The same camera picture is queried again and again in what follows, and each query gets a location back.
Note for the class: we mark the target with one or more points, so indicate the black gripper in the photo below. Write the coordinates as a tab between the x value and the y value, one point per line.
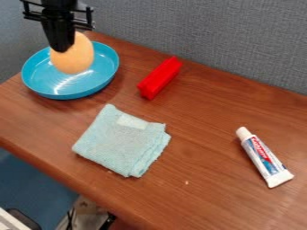
72	10

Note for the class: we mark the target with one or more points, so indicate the yellow orange ball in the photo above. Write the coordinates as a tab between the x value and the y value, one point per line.
78	58

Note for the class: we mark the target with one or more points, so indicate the blue plate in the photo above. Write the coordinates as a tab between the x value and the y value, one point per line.
50	83

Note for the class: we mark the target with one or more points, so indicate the red plastic block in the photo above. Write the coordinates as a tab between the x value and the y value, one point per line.
159	77

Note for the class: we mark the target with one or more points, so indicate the light blue folded cloth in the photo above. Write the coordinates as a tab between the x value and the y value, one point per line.
123	142

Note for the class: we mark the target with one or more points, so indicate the white toothpaste tube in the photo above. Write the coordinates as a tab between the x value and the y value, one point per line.
271	168

